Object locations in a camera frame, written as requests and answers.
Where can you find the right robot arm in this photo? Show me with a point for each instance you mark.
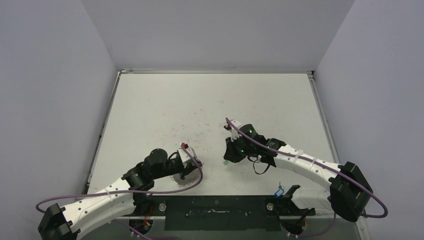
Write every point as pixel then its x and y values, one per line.
pixel 343 188

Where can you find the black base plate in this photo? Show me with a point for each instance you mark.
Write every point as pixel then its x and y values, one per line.
pixel 218 222

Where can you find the aluminium rail front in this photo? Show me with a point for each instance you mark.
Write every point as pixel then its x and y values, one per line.
pixel 234 205

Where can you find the large metal key ring plate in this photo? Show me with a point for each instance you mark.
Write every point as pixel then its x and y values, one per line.
pixel 187 173

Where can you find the blue tagged key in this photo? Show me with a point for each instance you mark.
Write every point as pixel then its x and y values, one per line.
pixel 279 193

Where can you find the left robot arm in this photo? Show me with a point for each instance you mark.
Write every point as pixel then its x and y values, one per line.
pixel 120 198

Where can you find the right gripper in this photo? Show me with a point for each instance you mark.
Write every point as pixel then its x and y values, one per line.
pixel 230 155

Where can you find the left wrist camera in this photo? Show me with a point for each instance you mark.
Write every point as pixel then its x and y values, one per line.
pixel 186 156

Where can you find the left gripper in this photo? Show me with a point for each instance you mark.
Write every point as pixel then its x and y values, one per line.
pixel 184 171

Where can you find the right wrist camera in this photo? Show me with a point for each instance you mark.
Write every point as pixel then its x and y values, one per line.
pixel 232 126

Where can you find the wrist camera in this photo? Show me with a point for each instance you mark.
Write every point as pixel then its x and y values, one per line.
pixel 186 156
pixel 232 126

